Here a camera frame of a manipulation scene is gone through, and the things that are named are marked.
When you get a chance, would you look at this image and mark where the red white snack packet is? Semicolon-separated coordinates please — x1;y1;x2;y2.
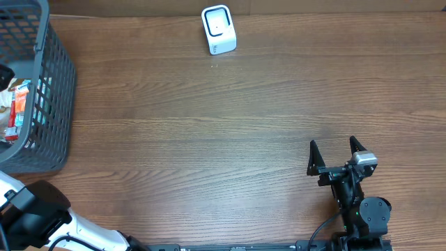
1;78;31;144

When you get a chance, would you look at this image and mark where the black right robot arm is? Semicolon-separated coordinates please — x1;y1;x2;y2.
296;136;392;251

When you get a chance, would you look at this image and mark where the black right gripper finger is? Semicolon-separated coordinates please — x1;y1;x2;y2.
349;135;367;153
308;140;325;168

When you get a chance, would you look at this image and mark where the grey plastic mesh basket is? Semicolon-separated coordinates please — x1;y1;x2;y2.
1;0;77;174

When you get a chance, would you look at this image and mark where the white barcode scanner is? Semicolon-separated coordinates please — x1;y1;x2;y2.
201;4;237;55

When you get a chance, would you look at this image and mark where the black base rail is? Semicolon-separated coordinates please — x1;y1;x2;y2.
147;241;393;251

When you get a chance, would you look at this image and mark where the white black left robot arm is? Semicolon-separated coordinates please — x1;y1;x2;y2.
1;79;147;250

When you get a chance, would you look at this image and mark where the white brown snack bag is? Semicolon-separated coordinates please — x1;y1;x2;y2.
1;78;23;144

